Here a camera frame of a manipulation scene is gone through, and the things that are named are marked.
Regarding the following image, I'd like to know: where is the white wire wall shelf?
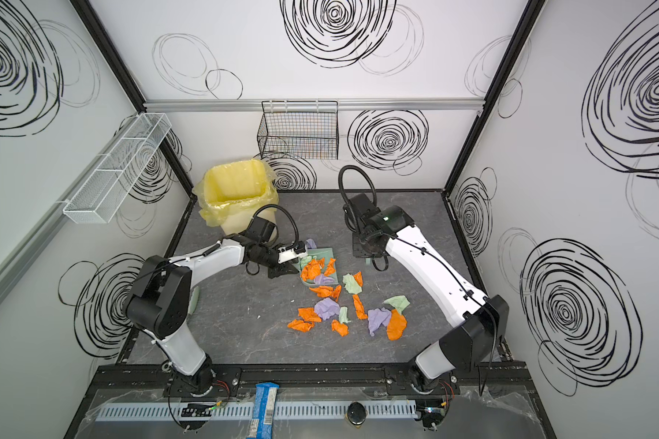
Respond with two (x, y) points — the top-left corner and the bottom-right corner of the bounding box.
(62, 113), (171, 224)

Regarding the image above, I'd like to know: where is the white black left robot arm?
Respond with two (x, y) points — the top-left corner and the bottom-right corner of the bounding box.
(124, 204), (307, 397)

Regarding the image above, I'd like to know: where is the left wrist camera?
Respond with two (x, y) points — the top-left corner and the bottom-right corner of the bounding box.
(278, 243), (308, 263)

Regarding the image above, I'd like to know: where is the orange crumpled paper scrap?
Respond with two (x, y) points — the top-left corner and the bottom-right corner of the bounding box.
(353, 294), (368, 320)

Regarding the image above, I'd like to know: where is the cream plastic trash bin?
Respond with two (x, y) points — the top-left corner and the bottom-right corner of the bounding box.
(221, 209), (276, 235)

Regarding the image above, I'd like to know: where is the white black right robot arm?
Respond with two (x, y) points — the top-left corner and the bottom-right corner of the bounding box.
(338, 165), (510, 393)

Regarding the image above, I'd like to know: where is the purple front paper scrap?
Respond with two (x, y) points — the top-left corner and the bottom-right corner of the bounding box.
(367, 308), (392, 337)

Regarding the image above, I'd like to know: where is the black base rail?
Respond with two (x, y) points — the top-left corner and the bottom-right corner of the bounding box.
(85, 361), (536, 398)

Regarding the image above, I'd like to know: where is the purple crumpled paper scrap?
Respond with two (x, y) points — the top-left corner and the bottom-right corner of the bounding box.
(313, 274), (338, 286)

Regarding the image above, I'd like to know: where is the orange front right scrap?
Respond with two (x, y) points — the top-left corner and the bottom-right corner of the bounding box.
(386, 309), (407, 341)

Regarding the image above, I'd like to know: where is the green plastic dustpan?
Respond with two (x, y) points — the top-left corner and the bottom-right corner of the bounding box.
(295, 248), (339, 287)

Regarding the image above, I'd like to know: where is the orange front paper scrap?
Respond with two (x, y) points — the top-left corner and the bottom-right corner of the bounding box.
(287, 307), (322, 333)

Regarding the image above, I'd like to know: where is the white slotted cable duct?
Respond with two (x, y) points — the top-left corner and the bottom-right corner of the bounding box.
(94, 400), (417, 424)

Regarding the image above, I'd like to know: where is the black round knob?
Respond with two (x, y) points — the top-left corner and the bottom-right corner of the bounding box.
(345, 402), (367, 428)

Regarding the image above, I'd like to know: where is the black wire wall basket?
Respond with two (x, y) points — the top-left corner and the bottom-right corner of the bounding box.
(256, 100), (340, 160)

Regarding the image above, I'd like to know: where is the green crumpled paper scrap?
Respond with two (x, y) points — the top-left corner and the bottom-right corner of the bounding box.
(342, 272), (364, 294)

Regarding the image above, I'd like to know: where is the yellow plastic bin liner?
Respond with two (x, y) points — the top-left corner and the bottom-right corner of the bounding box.
(193, 159), (279, 227)

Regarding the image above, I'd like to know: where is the blue snack packet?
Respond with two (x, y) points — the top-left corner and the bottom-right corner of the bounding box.
(246, 382), (279, 439)

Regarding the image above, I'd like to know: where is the orange far paper scrap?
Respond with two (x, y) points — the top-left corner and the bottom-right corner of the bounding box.
(310, 285), (342, 302)

